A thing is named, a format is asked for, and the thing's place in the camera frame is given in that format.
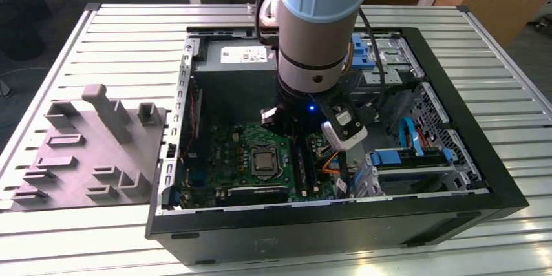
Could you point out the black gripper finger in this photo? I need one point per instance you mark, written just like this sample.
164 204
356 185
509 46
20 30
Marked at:
270 117

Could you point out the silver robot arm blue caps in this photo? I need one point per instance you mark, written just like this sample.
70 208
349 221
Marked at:
310 46

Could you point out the silver CPU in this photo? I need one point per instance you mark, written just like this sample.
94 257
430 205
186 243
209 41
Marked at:
264 163

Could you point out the green motherboard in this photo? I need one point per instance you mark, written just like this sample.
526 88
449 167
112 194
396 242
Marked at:
224 159

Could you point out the grey power supply white label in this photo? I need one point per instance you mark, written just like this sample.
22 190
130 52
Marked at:
232 54

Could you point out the blue plastic drive latch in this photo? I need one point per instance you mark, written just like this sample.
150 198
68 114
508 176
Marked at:
360 59

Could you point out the black graphics card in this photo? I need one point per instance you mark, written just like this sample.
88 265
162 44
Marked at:
258 193

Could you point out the blue carrier with disk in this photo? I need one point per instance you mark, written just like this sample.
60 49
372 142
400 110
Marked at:
388 158

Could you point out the grey metal drive cage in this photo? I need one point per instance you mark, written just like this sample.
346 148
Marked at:
396 77

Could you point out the black open PC case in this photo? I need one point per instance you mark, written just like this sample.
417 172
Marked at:
301 234

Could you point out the grey plastic parts rack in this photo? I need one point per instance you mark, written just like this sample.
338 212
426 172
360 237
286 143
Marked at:
73 185

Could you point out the black office chair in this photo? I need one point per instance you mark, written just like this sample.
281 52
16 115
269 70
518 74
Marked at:
21 24

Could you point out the white camera in black bracket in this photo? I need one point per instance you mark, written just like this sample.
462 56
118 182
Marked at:
344 137

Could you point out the grey disk bay bracket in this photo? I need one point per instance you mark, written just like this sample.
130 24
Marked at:
413 170

